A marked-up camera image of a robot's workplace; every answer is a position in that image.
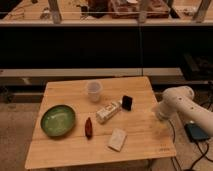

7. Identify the black eraser block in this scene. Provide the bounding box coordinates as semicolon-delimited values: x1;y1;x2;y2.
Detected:
122;95;133;111

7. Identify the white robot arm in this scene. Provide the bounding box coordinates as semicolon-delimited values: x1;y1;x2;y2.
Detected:
152;86;213;136

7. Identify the clear plastic cup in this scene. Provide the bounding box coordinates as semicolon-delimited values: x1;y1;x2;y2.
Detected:
86;81;102;102

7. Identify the wooden folding table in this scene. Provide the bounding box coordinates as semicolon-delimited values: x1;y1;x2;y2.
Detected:
25;77;176;169

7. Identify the green ceramic bowl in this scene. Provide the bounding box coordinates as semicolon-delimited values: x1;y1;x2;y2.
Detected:
40;105;76;137

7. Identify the blue black power box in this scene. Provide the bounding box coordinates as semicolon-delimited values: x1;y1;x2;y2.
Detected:
184;123;210;142

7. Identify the black cable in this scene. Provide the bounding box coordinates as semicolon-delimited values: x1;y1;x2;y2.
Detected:
168;119;213;171

